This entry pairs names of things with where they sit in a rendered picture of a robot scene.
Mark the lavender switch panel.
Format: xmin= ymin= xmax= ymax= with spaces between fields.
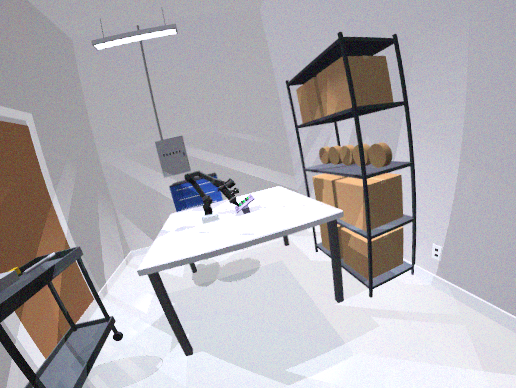
xmin=235 ymin=194 xmax=255 ymax=214

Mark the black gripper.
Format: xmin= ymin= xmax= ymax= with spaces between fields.
xmin=224 ymin=190 xmax=239 ymax=206

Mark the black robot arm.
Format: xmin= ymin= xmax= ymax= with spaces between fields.
xmin=184 ymin=170 xmax=239 ymax=216

